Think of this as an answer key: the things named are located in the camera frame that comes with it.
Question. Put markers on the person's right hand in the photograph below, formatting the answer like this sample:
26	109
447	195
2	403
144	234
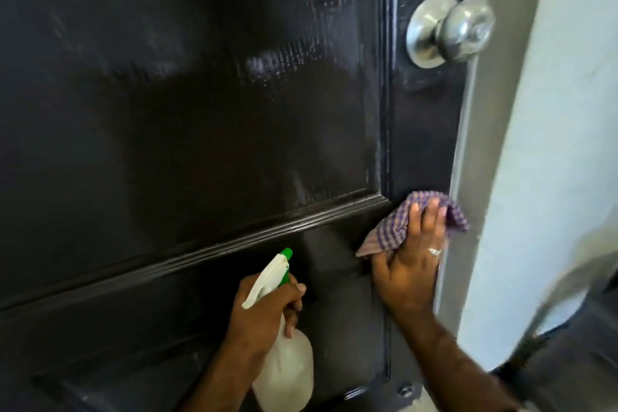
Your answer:
410	276

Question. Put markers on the person's left hand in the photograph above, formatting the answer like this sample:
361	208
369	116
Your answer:
256	320

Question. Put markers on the person's right middle finger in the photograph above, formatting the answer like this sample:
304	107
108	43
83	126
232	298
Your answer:
429	226

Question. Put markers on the person's right thumb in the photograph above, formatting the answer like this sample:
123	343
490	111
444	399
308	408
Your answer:
380	269

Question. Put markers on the person's left fingers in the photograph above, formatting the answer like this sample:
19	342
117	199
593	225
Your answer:
289	292

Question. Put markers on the purple checked cloth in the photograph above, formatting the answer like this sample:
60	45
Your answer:
393	228

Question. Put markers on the white spray bottle green nozzle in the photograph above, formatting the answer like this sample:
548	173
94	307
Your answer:
285	368

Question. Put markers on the person's left forearm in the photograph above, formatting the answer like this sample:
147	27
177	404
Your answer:
219	382

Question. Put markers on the person's right forearm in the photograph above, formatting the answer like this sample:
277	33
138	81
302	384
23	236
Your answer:
454	368

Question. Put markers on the silver round door knob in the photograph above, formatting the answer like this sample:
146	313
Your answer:
449	30

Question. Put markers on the black panelled door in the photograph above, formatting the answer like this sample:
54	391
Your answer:
169	112

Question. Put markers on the grey door frame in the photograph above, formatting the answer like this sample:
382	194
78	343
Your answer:
483	136

